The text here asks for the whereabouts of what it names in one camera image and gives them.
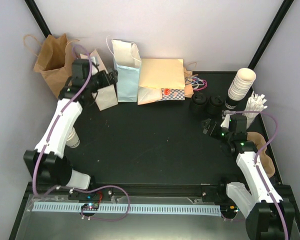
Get light blue paper bag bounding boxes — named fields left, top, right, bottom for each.
left=106, top=39, right=142, bottom=103

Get paper cup near left arm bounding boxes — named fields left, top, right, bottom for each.
left=66, top=127, right=80, bottom=148

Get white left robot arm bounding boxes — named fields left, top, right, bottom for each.
left=23, top=59, right=118, bottom=200

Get pink cream paper bag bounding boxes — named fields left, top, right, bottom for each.
left=80, top=50, right=118, bottom=111

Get right stack black lids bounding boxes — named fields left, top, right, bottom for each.
left=206, top=95, right=225, bottom=116

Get stack black lids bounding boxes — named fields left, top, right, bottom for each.
left=206, top=95, right=225, bottom=116
left=189, top=92, right=208, bottom=116

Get left stack black lids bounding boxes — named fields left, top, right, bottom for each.
left=189, top=92, right=208, bottom=116

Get bundle of white straws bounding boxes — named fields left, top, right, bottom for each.
left=242, top=91, right=267, bottom=129

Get brown kraft paper bag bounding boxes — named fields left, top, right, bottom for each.
left=23, top=34, right=79, bottom=97

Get stack of white paper cups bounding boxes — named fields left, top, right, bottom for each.
left=225, top=68, right=257, bottom=110

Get flat tan paper bag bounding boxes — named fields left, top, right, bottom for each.
left=139, top=58, right=185, bottom=90

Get small lit circuit board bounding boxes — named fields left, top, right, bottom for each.
left=81, top=203, right=99, bottom=211

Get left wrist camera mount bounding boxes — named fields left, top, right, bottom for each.
left=87, top=56, right=99, bottom=76

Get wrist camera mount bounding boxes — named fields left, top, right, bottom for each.
left=220, top=110, right=236, bottom=129
left=87, top=56, right=99, bottom=76

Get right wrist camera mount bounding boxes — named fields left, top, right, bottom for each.
left=220, top=110, right=236, bottom=129

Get flat bags with coloured handles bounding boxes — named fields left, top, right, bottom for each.
left=183, top=61, right=208, bottom=98

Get light blue slotted cable duct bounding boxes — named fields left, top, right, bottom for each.
left=32, top=202, right=222, bottom=217

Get black left frame post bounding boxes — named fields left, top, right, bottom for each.
left=24, top=0, right=52, bottom=38

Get black frame post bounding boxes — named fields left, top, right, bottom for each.
left=24, top=0, right=52, bottom=38
left=247, top=0, right=295, bottom=73

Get black right frame post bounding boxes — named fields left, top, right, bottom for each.
left=247, top=0, right=295, bottom=73

